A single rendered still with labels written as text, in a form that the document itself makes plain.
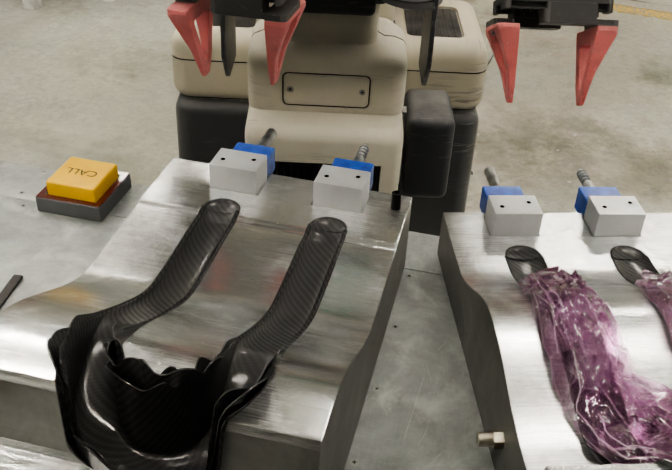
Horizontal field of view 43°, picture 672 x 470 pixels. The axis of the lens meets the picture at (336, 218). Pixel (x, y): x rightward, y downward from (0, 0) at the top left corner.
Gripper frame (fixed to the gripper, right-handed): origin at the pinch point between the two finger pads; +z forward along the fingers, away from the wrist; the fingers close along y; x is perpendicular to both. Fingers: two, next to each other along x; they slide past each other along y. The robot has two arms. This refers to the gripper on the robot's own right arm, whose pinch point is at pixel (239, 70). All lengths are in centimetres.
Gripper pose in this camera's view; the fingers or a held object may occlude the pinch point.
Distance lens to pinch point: 82.7
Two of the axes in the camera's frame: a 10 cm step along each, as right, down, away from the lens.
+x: 2.4, -5.2, 8.2
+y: 9.7, 1.6, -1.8
